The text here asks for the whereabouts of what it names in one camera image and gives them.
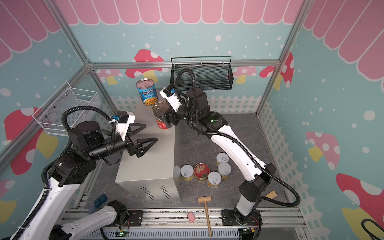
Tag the white lid small can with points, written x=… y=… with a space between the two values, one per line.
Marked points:
x=224 y=170

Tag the grey metal cabinet counter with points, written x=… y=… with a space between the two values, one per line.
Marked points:
x=154 y=177

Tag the red lid flat tin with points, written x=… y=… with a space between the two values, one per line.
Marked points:
x=201 y=171

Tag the black wire mesh basket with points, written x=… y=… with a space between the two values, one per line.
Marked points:
x=211 y=73

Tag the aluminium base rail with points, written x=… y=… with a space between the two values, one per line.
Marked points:
x=173 y=224

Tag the dark chopped tomatoes can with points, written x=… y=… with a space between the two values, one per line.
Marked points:
x=161 y=111

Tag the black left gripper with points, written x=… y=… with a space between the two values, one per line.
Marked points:
x=138 y=150

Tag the yellow can silver lid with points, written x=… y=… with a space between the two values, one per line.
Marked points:
x=214 y=179

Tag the teal small block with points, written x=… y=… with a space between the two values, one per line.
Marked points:
x=102 y=199

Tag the small wooden block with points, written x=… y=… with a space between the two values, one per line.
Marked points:
x=271 y=195

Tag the blue chicken noodle soup can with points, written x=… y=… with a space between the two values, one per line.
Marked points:
x=147 y=91

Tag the wooden mallet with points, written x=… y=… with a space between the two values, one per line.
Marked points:
x=205 y=201

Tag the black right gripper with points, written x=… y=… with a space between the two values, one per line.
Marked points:
x=173 y=116

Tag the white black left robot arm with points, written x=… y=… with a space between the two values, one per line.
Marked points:
x=88 y=144

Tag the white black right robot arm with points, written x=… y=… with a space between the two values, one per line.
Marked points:
x=190 y=103

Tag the pink eraser blob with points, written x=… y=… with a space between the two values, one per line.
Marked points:
x=191 y=217

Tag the green yellow white lid can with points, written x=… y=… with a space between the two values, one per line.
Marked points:
x=222 y=158

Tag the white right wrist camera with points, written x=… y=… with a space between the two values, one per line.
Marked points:
x=169 y=94

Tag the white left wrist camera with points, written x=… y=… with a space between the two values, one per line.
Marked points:
x=122 y=124

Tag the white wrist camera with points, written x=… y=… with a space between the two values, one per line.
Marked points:
x=169 y=94
x=122 y=124

